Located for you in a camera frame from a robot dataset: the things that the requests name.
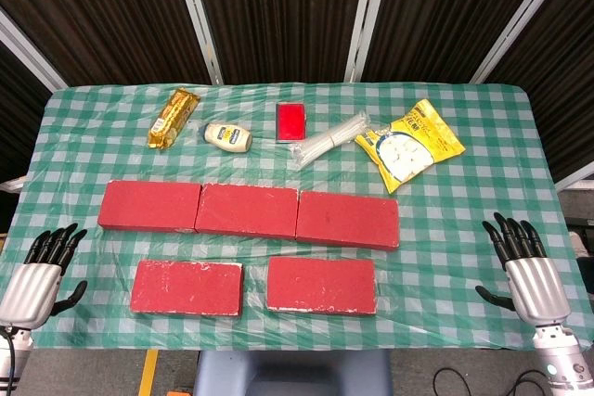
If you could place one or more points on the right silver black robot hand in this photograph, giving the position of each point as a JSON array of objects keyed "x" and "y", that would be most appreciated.
[{"x": 538, "y": 284}]

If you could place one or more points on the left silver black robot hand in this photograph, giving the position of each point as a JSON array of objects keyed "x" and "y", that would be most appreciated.
[{"x": 32, "y": 284}]

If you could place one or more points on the red brick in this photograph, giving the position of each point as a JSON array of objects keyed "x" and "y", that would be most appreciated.
[
  {"x": 246, "y": 210},
  {"x": 348, "y": 220},
  {"x": 185, "y": 289},
  {"x": 148, "y": 206},
  {"x": 320, "y": 284}
]

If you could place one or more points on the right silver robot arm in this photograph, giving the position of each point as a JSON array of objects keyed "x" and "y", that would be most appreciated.
[{"x": 561, "y": 359}]

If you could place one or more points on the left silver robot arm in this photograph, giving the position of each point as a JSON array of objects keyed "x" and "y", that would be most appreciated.
[{"x": 14, "y": 354}]

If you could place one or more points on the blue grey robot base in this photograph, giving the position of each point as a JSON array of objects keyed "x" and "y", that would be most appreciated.
[{"x": 292, "y": 373}]

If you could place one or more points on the yellow marshmallow bag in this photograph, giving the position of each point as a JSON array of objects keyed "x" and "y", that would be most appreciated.
[{"x": 408, "y": 145}]

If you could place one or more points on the gold biscuit pack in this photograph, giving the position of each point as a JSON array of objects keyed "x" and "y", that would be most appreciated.
[{"x": 172, "y": 118}]

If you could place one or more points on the white mayonnaise bottle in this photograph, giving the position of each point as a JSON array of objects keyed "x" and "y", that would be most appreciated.
[{"x": 227, "y": 137}]

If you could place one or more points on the bundle of clear wrapped straws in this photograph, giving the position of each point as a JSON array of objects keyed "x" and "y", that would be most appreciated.
[{"x": 325, "y": 141}]

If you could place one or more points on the green white checked tablecloth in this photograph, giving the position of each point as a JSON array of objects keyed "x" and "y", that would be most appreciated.
[{"x": 260, "y": 164}]

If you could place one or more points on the red ink pad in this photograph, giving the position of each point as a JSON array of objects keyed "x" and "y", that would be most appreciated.
[{"x": 291, "y": 122}]

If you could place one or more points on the dark brown pleated curtain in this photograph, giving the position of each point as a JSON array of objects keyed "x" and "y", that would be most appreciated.
[{"x": 287, "y": 6}]

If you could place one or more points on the white partition frame post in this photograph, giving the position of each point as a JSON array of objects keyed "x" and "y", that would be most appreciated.
[
  {"x": 366, "y": 20},
  {"x": 28, "y": 50},
  {"x": 577, "y": 178},
  {"x": 524, "y": 16},
  {"x": 197, "y": 16}
]

